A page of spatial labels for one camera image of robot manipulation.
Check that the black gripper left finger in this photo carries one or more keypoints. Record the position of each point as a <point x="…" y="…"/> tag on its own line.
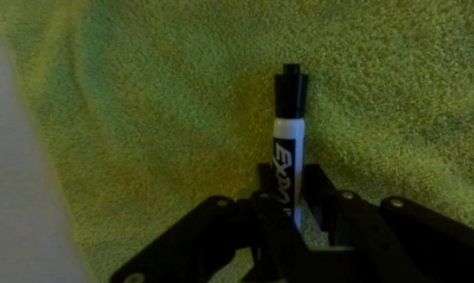
<point x="209" y="237"/>

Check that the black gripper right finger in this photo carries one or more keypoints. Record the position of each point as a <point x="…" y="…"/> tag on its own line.
<point x="393" y="237"/>

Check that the black Expo marker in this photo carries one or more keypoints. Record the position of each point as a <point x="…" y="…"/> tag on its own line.
<point x="289" y="142"/>

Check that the yellow cloth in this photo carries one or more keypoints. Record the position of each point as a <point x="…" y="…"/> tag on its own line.
<point x="193" y="105"/>

